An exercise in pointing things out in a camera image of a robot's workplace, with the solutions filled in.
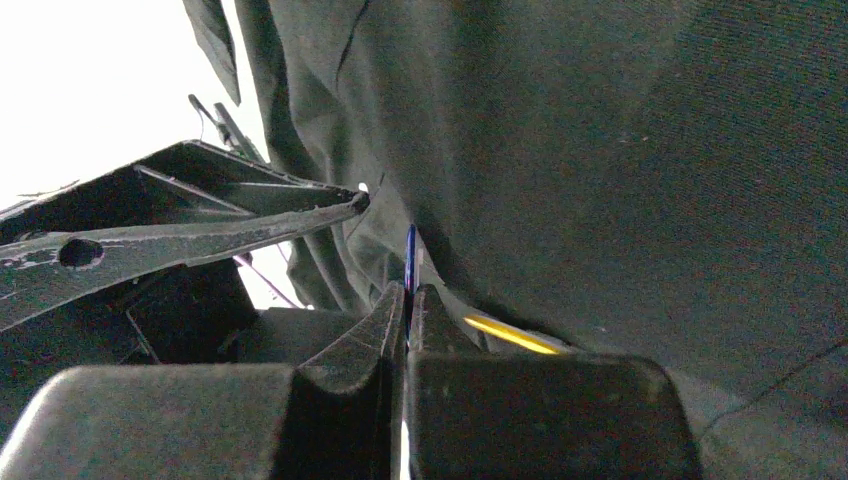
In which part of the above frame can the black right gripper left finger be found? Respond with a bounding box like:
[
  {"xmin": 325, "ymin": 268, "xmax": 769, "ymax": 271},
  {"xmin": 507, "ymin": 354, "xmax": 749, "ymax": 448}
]
[{"xmin": 1, "ymin": 282, "xmax": 404, "ymax": 479}]

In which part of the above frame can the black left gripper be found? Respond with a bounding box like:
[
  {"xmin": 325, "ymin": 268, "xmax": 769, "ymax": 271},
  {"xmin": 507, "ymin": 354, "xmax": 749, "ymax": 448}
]
[{"xmin": 1, "ymin": 141, "xmax": 369, "ymax": 437}]

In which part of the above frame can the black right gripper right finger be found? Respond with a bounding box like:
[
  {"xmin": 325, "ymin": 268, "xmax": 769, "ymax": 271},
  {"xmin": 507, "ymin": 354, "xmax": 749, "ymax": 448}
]
[{"xmin": 406, "ymin": 285, "xmax": 703, "ymax": 479}]

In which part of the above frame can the white round brooch back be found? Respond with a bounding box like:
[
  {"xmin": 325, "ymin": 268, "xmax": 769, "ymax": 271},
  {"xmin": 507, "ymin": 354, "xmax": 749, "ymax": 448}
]
[{"xmin": 404, "ymin": 224, "xmax": 423, "ymax": 298}]

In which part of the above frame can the orange round brooch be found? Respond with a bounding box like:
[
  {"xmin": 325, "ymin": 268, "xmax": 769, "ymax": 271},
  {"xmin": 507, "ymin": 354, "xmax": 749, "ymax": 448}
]
[{"xmin": 463, "ymin": 315, "xmax": 569, "ymax": 355}]

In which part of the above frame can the black button shirt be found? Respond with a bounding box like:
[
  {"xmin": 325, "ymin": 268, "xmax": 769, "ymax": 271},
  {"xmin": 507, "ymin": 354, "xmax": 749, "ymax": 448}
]
[{"xmin": 182, "ymin": 0, "xmax": 848, "ymax": 480}]

